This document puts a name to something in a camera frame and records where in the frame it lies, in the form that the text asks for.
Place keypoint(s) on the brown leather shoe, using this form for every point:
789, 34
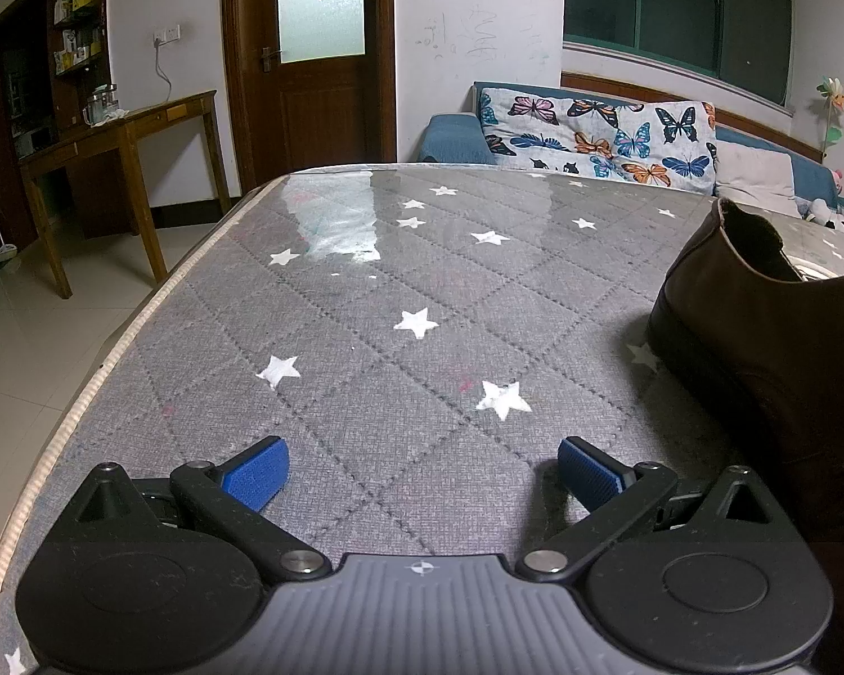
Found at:
766, 351

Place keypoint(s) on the white wall socket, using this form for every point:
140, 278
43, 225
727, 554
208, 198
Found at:
166, 34

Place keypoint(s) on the white broom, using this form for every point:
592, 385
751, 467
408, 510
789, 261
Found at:
5, 249

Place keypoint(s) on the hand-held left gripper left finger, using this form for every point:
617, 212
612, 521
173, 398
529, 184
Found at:
257, 471

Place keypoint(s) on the grey star print table cover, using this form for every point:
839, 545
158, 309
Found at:
366, 323

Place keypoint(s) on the colourful pinwheel toy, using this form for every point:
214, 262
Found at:
833, 95

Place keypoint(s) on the butterfly print pillow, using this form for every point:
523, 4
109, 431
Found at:
591, 133

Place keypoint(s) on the wooden door with frosted glass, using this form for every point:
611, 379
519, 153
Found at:
309, 105

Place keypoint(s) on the white cushion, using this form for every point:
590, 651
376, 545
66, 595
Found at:
756, 176

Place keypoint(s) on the blue sofa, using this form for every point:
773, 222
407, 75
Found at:
450, 137

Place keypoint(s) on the dark window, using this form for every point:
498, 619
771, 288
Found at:
675, 7

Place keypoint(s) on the small toaster oven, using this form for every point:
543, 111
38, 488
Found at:
35, 143

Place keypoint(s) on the dark wooden cabinet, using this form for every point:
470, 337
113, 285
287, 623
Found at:
28, 70

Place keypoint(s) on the black and white plush toy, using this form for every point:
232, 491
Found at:
821, 212

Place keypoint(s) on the wooden side desk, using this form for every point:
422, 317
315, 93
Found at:
133, 119

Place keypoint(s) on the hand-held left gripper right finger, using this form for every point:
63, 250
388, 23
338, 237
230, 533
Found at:
591, 471

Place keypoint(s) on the pink plush toy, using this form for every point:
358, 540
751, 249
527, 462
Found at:
838, 181

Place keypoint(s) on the glass jar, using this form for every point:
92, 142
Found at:
100, 105

